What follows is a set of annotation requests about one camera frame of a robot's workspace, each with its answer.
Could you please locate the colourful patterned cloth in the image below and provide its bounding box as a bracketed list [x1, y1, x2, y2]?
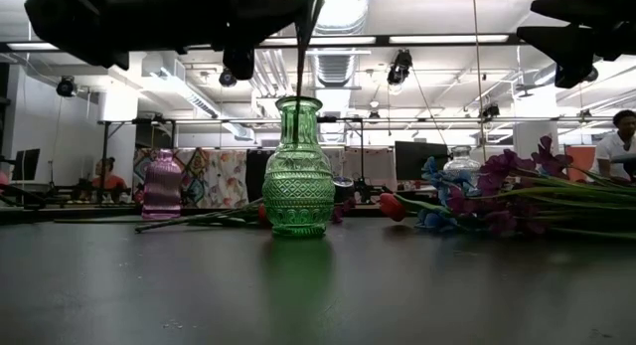
[131, 147, 249, 210]

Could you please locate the silver air duct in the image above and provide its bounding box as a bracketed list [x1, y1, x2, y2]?
[308, 0, 373, 89]

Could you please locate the thin hanging rope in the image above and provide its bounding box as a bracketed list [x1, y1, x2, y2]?
[470, 0, 488, 163]

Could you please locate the green glass vase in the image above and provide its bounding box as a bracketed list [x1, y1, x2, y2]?
[261, 95, 337, 238]

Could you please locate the black overhead frame bar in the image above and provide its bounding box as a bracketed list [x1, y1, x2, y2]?
[0, 32, 528, 55]

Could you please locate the blue artificial flower stem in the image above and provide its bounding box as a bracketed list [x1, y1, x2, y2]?
[285, 0, 328, 143]
[415, 206, 461, 232]
[420, 155, 478, 197]

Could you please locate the purple artificial flower stem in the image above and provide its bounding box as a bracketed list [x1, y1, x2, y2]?
[476, 134, 636, 197]
[133, 197, 357, 235]
[446, 185, 636, 242]

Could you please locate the clear glass vase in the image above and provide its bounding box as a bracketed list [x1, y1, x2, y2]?
[442, 145, 482, 180]

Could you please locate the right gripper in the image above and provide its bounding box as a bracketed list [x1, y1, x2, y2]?
[516, 0, 636, 90]

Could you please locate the pink glass vase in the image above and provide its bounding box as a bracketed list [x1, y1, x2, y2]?
[140, 148, 184, 222]

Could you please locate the black computer monitor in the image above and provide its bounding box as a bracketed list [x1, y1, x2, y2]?
[11, 147, 42, 183]
[394, 140, 450, 182]

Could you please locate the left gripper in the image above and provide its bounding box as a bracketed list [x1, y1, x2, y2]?
[23, 0, 302, 83]

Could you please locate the orange partition panel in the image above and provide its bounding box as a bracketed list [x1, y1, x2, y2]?
[563, 144, 597, 183]

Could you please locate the person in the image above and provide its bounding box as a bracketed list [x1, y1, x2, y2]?
[90, 156, 126, 192]
[589, 108, 636, 183]

